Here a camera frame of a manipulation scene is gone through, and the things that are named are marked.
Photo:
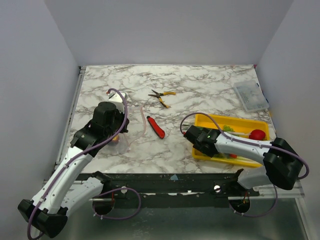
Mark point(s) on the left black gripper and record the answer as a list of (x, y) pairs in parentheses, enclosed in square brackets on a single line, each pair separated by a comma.
[(121, 115)]

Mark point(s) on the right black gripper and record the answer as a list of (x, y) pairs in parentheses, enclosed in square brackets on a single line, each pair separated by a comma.
[(191, 131)]

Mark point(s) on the clear zip top bag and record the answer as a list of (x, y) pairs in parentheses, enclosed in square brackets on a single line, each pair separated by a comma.
[(136, 129)]

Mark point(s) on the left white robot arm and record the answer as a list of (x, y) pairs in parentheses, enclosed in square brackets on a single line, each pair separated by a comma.
[(48, 210)]

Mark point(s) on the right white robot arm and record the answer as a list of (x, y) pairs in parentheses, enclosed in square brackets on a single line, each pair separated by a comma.
[(280, 164)]

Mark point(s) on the green toy grapes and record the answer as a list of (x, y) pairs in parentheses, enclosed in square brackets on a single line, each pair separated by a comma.
[(228, 129)]

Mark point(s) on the green onion toy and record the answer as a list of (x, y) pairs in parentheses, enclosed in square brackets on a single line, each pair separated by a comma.
[(240, 134)]

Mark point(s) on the yellow plastic tray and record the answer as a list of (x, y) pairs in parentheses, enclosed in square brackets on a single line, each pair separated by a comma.
[(239, 125)]

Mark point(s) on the red black utility knife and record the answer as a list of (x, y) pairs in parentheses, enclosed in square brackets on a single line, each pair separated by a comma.
[(158, 130)]

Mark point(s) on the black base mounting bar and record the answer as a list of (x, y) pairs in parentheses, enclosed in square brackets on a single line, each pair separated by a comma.
[(172, 190)]

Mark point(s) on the red toy tomato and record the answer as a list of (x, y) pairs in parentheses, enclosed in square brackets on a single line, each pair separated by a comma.
[(257, 134)]

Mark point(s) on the clear plastic screw box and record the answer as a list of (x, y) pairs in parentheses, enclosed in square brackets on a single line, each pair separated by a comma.
[(250, 96)]

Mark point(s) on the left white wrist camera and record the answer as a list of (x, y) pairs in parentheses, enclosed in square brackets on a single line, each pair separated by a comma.
[(116, 99)]

